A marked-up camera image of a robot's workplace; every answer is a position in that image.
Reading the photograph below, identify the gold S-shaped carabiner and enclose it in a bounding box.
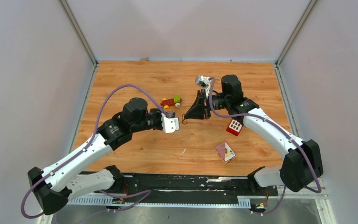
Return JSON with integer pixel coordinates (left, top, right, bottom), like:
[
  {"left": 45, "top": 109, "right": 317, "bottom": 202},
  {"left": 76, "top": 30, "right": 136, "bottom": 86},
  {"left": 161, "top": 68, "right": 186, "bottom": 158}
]
[{"left": 181, "top": 114, "right": 188, "bottom": 125}]

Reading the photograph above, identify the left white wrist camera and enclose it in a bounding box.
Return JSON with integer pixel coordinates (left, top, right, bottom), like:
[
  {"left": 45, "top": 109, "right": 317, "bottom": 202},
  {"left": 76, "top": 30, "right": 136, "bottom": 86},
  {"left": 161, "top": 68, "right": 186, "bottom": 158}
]
[{"left": 162, "top": 116, "right": 180, "bottom": 133}]

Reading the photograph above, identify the purple cable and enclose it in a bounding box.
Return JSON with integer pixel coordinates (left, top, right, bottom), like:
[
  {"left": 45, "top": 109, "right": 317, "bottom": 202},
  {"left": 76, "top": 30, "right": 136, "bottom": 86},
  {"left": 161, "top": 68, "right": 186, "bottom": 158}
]
[
  {"left": 21, "top": 84, "right": 171, "bottom": 219},
  {"left": 208, "top": 77, "right": 322, "bottom": 216}
]

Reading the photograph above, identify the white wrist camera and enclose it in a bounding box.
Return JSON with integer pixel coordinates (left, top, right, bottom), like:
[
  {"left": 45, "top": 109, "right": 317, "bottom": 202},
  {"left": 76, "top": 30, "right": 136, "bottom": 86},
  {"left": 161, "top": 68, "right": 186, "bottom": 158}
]
[
  {"left": 162, "top": 116, "right": 180, "bottom": 133},
  {"left": 195, "top": 75, "right": 211, "bottom": 97}
]

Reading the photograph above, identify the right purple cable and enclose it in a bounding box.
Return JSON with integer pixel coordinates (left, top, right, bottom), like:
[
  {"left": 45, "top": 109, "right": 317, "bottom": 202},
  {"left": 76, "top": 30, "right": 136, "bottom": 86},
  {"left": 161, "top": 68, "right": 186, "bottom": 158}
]
[{"left": 208, "top": 77, "right": 322, "bottom": 216}]

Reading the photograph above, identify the red toy window brick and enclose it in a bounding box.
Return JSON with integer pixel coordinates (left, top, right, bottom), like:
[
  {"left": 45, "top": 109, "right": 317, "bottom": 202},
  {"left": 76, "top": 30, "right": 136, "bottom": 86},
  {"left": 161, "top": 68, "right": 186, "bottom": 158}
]
[{"left": 226, "top": 119, "right": 243, "bottom": 136}]

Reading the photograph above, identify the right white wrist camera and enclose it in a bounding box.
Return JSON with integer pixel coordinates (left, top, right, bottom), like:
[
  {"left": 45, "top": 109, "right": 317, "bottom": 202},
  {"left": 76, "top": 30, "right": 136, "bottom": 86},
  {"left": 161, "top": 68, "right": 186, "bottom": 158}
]
[{"left": 195, "top": 75, "right": 211, "bottom": 97}]

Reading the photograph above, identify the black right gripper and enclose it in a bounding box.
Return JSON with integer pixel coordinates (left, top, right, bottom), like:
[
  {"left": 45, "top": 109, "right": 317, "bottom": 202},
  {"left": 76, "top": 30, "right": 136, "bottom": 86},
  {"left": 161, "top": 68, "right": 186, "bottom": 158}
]
[{"left": 184, "top": 89, "right": 230, "bottom": 120}]

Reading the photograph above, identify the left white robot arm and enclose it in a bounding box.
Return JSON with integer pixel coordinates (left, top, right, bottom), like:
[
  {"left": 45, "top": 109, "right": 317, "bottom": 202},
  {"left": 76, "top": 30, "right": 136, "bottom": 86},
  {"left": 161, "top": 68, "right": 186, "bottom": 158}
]
[{"left": 21, "top": 98, "right": 178, "bottom": 218}]

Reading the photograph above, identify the red patterned card box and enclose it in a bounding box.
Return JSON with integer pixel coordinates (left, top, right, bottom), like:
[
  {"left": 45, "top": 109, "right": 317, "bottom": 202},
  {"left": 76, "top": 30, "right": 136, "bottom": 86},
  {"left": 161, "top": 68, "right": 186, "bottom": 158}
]
[{"left": 214, "top": 141, "right": 236, "bottom": 163}]

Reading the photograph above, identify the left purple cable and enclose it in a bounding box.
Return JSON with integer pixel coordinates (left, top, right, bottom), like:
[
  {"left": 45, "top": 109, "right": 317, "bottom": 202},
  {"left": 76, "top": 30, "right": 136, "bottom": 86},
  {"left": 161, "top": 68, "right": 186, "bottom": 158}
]
[{"left": 21, "top": 84, "right": 171, "bottom": 219}]

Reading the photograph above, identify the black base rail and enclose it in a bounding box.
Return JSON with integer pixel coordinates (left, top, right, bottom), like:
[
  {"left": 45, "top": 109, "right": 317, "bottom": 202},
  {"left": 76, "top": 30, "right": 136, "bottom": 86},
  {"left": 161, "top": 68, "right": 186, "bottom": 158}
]
[{"left": 106, "top": 173, "right": 278, "bottom": 205}]

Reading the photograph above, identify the toy brick car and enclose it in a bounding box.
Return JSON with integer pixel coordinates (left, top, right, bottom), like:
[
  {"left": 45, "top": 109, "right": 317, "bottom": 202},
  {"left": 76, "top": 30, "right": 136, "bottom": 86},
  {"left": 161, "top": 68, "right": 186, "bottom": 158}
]
[{"left": 160, "top": 95, "right": 182, "bottom": 110}]

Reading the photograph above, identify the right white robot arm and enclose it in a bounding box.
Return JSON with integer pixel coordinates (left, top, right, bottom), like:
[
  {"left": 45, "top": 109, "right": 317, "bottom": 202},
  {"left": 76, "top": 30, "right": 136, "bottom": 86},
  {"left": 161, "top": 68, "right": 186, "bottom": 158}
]
[{"left": 182, "top": 75, "right": 324, "bottom": 195}]

